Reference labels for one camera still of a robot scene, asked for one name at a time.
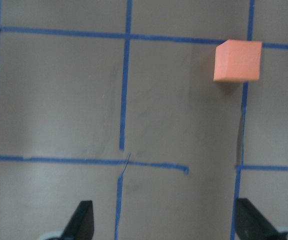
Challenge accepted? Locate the orange foam cube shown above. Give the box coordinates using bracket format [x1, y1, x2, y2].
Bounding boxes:
[213, 39, 263, 83]

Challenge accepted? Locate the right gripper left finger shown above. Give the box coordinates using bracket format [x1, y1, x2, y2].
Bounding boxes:
[59, 200, 95, 240]

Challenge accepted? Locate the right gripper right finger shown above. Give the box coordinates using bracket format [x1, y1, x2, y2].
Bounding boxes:
[234, 198, 279, 240]

